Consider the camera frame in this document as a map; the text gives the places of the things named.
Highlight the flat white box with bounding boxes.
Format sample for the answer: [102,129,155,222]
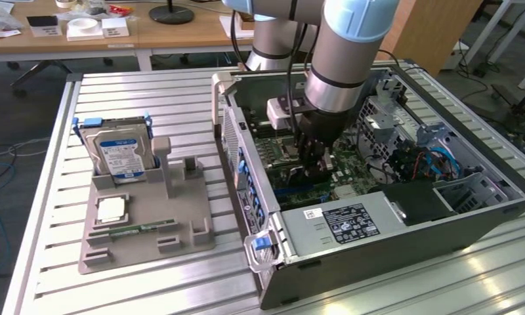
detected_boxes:
[65,28,105,42]

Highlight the hard disk in blue caddy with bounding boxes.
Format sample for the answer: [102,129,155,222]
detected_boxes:
[71,113,154,185]

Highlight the white paper stack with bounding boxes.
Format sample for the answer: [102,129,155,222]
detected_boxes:
[219,14,255,40]

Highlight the plain white box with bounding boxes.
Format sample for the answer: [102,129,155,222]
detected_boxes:
[101,17,129,39]

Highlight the green motherboard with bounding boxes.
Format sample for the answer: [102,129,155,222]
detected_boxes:
[243,108,386,211]

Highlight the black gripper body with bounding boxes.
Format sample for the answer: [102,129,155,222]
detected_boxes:
[295,109,347,146]

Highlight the open black PC case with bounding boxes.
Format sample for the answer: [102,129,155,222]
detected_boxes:
[211,64,525,311]

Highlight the black cable behind case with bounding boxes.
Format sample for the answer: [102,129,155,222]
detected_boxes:
[375,49,429,75]

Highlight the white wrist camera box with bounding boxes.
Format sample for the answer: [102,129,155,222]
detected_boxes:
[266,96,306,131]

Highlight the red packet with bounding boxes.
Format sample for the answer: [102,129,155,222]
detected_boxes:
[106,3,134,17]

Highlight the white tape roll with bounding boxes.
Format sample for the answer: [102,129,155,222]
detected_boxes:
[67,18,97,33]

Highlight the black installed RAM stick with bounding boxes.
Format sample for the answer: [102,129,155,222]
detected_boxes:
[271,162,299,177]

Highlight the white box with black top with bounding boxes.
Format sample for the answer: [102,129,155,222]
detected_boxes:
[25,15,62,37]

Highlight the wooden desk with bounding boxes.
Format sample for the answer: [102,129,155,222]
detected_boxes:
[0,0,377,72]

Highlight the CPU socket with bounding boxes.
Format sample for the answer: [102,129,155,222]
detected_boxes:
[278,135,303,161]

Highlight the graphics card with metal bracket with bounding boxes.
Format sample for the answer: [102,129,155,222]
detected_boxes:
[285,165,333,193]

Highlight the grey parts rack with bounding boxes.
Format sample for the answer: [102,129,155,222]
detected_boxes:
[77,136,215,276]

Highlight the black round lamp base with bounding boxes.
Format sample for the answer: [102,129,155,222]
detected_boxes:
[147,0,195,24]

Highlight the green RAM stick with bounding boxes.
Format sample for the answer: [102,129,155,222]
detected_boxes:
[106,220,174,238]

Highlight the grey power supply unit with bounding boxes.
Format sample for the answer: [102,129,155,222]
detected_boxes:
[278,192,410,257]

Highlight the grey metal disk bay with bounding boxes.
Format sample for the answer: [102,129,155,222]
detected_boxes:
[431,170,510,214]

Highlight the black chair base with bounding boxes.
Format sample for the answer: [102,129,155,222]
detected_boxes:
[10,60,73,98]

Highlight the perforated metal drive cage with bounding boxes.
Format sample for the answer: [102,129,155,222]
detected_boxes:
[358,73,421,165]

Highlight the blue wire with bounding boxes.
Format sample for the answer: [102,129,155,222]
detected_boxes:
[423,147,459,180]

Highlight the clear plastic bag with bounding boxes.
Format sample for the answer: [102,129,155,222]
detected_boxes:
[0,0,25,30]

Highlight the silver CPU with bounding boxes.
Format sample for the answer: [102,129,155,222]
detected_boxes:
[95,198,126,224]

